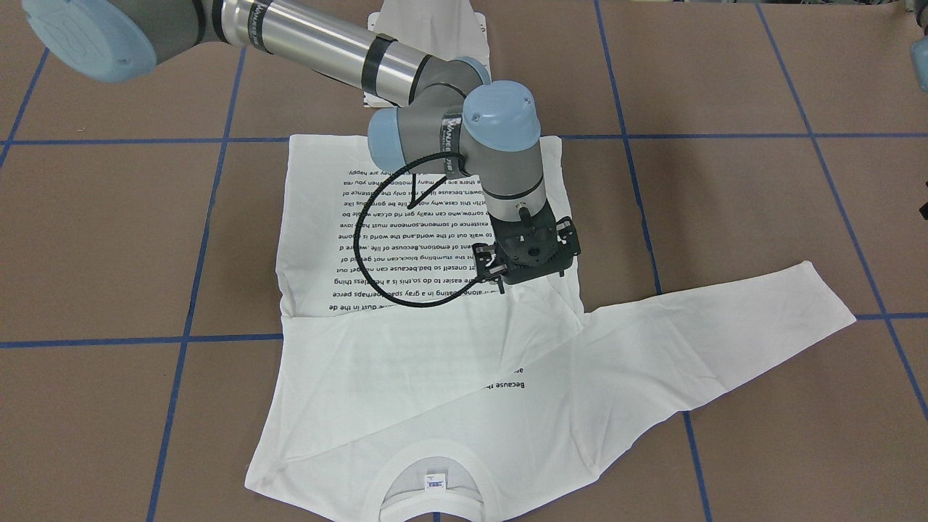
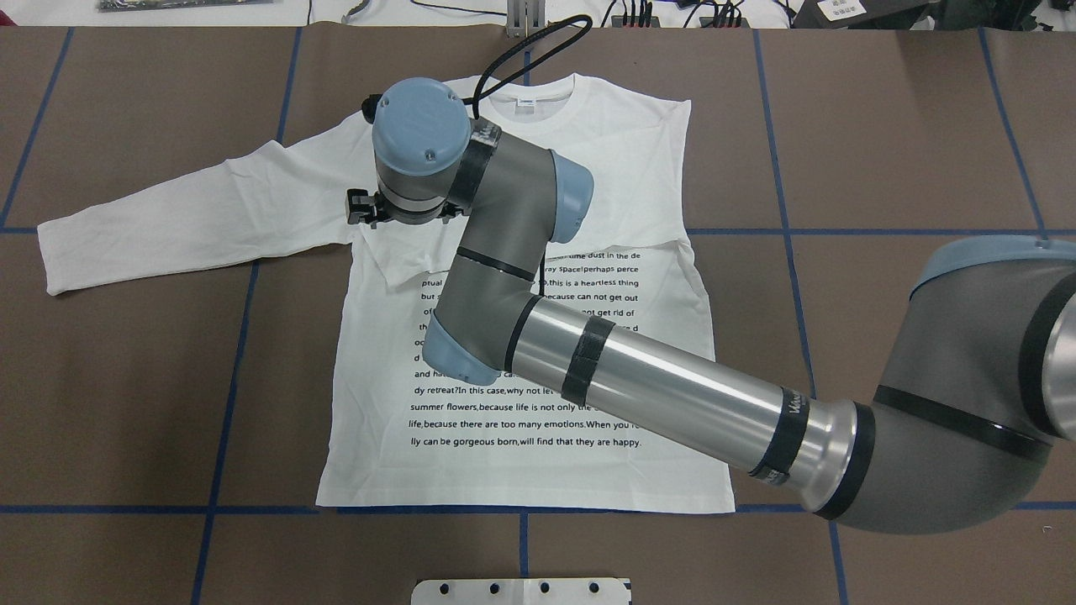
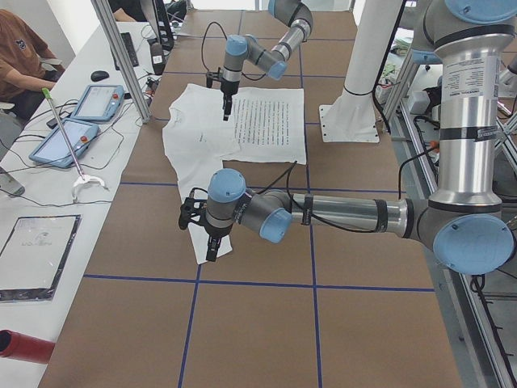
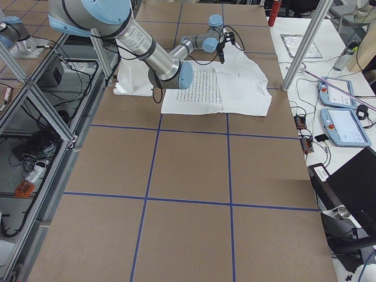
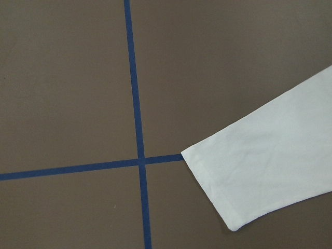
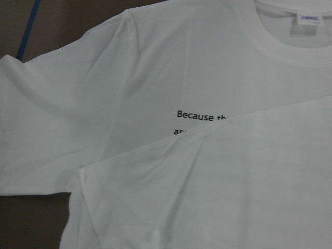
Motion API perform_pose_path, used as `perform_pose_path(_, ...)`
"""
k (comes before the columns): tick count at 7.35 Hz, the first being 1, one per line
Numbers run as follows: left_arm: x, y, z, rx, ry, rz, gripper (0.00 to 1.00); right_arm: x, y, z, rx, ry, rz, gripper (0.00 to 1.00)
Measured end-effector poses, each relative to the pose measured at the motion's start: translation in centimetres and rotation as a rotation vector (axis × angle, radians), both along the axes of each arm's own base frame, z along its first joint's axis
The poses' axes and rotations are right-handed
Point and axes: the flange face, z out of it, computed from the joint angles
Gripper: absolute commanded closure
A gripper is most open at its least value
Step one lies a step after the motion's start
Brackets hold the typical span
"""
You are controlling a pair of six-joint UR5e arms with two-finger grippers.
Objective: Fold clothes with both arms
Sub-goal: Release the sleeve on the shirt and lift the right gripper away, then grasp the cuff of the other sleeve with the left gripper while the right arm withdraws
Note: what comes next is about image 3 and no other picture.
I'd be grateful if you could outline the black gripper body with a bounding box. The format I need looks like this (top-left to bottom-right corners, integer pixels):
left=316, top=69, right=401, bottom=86
left=204, top=221, right=233, bottom=243
left=221, top=78, right=239, bottom=97

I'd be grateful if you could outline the white printed long-sleeve shirt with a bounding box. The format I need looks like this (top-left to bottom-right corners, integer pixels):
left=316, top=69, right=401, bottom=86
left=162, top=83, right=306, bottom=266

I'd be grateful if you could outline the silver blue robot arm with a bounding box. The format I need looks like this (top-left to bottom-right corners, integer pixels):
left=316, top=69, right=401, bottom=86
left=200, top=1, right=516, bottom=275
left=218, top=0, right=313, bottom=121

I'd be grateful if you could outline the black labelled box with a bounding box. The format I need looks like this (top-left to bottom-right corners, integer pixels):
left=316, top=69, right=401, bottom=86
left=149, top=42, right=166, bottom=75

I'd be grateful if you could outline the black keyboard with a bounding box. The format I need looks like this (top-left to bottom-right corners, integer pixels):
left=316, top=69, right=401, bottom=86
left=120, top=32, right=140, bottom=67

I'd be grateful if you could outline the blue teach pendant far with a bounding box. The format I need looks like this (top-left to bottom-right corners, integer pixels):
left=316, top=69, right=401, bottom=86
left=70, top=84, right=124, bottom=122

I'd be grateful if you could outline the black computer mouse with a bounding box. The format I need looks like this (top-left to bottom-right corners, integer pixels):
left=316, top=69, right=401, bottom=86
left=90, top=70, right=110, bottom=82

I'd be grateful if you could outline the white curved plastic piece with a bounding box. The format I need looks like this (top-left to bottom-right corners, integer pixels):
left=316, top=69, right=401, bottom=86
left=71, top=175, right=108, bottom=203

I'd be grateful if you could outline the black framed document sheet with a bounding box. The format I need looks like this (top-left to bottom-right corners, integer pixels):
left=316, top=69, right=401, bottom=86
left=1, top=214, right=81, bottom=303

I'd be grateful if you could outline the long metal reaching stick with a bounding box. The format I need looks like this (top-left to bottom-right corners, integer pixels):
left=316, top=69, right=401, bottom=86
left=41, top=87, right=86, bottom=181

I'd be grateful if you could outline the person in brown shirt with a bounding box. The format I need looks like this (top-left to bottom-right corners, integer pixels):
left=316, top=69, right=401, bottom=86
left=1, top=9, right=65, bottom=120

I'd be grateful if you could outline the red cylinder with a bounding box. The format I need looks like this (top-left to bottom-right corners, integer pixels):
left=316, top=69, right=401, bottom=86
left=1, top=330, right=55, bottom=364

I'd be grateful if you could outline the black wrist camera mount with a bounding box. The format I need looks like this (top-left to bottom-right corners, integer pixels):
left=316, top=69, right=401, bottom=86
left=179, top=187, right=208, bottom=230
left=205, top=68, right=222, bottom=88

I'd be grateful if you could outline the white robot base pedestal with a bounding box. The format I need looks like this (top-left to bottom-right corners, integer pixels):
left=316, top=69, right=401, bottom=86
left=319, top=0, right=404, bottom=143

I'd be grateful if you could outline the aluminium frame post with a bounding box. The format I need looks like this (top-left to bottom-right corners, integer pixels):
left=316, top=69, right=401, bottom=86
left=90, top=0, right=151, bottom=124

